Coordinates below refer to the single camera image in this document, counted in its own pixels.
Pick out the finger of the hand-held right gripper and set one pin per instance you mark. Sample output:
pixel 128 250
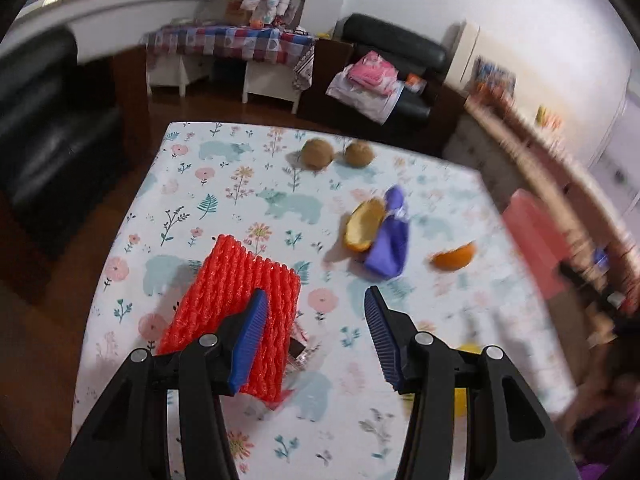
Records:
pixel 582 277

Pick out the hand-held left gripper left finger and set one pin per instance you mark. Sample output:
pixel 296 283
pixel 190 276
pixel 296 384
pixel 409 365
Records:
pixel 245 345

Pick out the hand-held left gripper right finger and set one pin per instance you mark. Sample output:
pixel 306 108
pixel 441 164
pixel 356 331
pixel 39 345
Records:
pixel 385 340

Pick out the pink plastic bin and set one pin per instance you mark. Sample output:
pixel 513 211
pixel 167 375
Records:
pixel 535 240

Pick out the red foam fruit net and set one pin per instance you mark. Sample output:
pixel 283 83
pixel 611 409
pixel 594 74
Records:
pixel 220 285

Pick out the purple plastic wrapper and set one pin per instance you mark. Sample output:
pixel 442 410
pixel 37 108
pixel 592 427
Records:
pixel 387 245

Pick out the yellow foam fruit net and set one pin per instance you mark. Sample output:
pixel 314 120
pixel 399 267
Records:
pixel 460 402

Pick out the blue tissue pack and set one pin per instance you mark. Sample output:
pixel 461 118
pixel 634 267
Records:
pixel 600 258

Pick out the dark striped wrapper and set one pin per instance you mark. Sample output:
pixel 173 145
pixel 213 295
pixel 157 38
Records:
pixel 299 347

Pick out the small orange peel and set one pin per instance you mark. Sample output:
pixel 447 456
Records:
pixel 452 259

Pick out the large orange peel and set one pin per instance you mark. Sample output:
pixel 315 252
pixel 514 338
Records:
pixel 360 225

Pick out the brown leaf-patterned blanket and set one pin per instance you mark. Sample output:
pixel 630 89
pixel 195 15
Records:
pixel 550 160

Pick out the white wardrobe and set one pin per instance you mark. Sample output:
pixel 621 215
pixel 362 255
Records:
pixel 620 160

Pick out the floral tablecloth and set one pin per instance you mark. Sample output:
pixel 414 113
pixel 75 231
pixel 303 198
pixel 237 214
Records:
pixel 225 185

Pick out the yellow patterned pillow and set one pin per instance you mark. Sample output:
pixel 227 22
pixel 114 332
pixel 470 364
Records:
pixel 550 116

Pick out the brown walnut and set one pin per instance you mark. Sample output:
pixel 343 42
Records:
pixel 317 154
pixel 358 154

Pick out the blue patterned pillow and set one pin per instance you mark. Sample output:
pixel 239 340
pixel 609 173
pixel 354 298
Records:
pixel 495 76

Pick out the white bed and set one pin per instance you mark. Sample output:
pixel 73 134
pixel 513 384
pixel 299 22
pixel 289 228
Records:
pixel 462 60

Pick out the small orange box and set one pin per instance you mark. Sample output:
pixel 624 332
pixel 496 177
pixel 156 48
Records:
pixel 415 82

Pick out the white side table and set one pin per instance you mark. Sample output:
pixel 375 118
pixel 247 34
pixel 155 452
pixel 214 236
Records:
pixel 265 85

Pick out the pink folded blanket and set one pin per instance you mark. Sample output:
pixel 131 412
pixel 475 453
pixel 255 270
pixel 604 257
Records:
pixel 370 72

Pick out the black leather sofa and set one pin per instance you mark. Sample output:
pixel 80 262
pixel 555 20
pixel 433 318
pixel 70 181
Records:
pixel 50 150

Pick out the black leather armchair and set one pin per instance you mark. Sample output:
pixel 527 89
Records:
pixel 395 40

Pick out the plaid tablecloth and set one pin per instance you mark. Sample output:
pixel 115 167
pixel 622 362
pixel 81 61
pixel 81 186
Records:
pixel 225 40

